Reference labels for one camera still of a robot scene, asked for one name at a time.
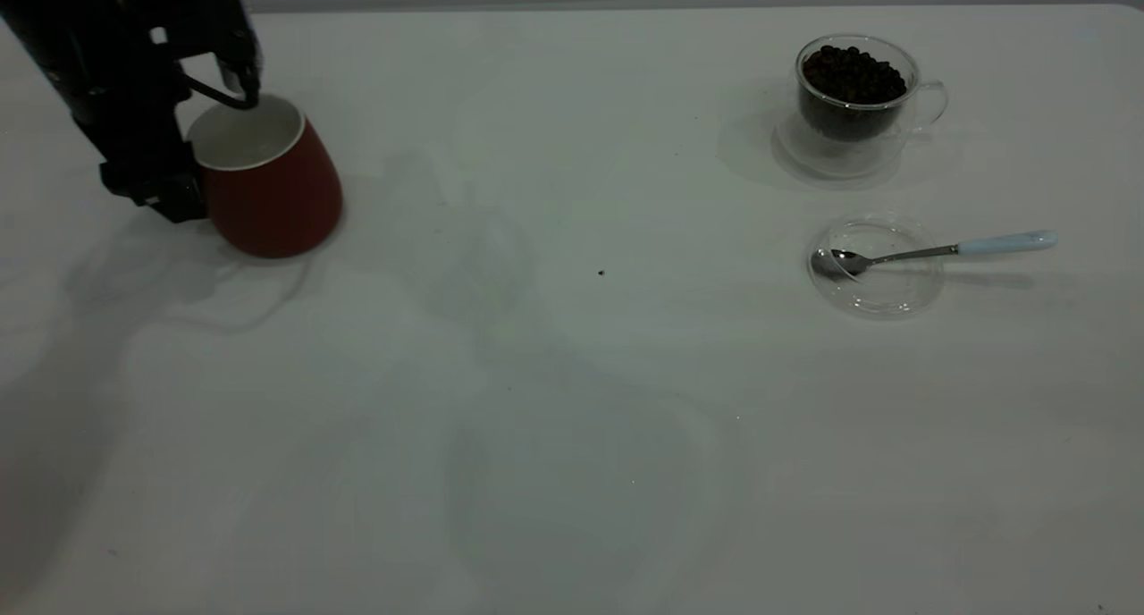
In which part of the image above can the metal spoon light blue handle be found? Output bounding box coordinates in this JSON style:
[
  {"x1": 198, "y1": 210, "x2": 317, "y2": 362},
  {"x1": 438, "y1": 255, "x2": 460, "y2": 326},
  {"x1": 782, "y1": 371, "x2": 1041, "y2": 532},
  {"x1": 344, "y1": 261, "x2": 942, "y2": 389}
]
[{"x1": 811, "y1": 231, "x2": 1058, "y2": 278}]

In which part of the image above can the clear glass cup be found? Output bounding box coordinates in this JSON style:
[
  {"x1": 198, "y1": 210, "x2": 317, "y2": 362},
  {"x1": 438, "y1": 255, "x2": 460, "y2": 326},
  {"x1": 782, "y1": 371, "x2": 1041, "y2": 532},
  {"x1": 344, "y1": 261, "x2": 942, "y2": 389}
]
[{"x1": 774, "y1": 34, "x2": 948, "y2": 181}]

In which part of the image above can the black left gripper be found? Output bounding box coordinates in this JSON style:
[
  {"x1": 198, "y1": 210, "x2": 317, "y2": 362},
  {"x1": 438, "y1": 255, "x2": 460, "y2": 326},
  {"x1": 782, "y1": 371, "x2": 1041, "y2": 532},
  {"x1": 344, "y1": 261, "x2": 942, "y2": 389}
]
[{"x1": 67, "y1": 34, "x2": 208, "y2": 223}]

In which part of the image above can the black camera cable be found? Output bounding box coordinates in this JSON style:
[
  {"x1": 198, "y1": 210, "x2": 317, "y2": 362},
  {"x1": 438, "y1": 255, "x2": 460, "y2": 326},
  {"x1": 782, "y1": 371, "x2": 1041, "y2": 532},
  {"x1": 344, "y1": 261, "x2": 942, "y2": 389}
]
[{"x1": 183, "y1": 72, "x2": 258, "y2": 111}]

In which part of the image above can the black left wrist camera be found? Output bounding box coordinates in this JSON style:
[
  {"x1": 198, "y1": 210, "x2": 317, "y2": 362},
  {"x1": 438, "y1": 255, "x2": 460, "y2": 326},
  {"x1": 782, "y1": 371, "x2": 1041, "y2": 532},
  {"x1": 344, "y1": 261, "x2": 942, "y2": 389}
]
[{"x1": 134, "y1": 0, "x2": 262, "y2": 106}]

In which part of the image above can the red ceramic mug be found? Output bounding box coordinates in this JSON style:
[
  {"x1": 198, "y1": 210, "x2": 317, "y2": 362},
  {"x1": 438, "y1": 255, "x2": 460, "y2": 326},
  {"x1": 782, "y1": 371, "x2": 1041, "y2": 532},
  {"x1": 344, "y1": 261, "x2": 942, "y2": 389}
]
[{"x1": 186, "y1": 94, "x2": 344, "y2": 259}]

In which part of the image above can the coffee beans pile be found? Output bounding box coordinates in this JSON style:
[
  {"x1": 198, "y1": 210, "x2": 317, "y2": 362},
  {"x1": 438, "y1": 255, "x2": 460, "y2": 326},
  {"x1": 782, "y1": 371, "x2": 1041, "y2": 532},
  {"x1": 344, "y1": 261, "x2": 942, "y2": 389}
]
[{"x1": 800, "y1": 46, "x2": 908, "y2": 142}]

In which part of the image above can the clear glass saucer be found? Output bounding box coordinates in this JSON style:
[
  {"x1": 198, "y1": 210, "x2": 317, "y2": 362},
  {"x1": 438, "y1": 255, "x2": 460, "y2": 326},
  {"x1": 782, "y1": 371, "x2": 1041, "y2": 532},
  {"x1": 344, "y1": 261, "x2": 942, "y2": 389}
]
[{"x1": 806, "y1": 215, "x2": 945, "y2": 319}]

